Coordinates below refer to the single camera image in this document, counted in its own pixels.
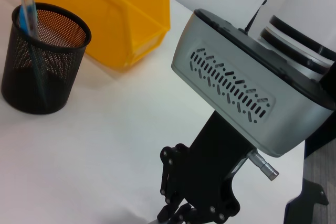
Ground thin right camera cable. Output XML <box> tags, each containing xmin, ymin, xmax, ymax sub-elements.
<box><xmin>245</xmin><ymin>0</ymin><xmax>278</xmax><ymax>35</ymax></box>

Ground yellow plastic bin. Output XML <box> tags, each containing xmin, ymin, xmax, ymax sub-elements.
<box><xmin>27</xmin><ymin>0</ymin><xmax>171</xmax><ymax>72</ymax></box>

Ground black background stand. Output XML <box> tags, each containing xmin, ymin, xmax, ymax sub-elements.
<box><xmin>285</xmin><ymin>178</ymin><xmax>330</xmax><ymax>224</ymax></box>

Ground blue scissors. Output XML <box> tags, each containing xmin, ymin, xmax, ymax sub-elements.
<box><xmin>18</xmin><ymin>0</ymin><xmax>39</xmax><ymax>38</ymax></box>

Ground black mesh cup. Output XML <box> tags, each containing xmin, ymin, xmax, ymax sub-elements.
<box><xmin>1</xmin><ymin>2</ymin><xmax>92</xmax><ymax>115</ymax></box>

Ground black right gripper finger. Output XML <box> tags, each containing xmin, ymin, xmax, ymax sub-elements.
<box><xmin>174</xmin><ymin>201</ymin><xmax>241</xmax><ymax>224</ymax></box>
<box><xmin>156</xmin><ymin>143</ymin><xmax>194</xmax><ymax>223</ymax></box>

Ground black robot torso panel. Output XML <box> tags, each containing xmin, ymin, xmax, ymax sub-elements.
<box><xmin>304</xmin><ymin>61</ymin><xmax>336</xmax><ymax>159</ymax></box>

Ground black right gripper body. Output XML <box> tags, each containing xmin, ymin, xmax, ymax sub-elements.
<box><xmin>180</xmin><ymin>111</ymin><xmax>253</xmax><ymax>221</ymax></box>

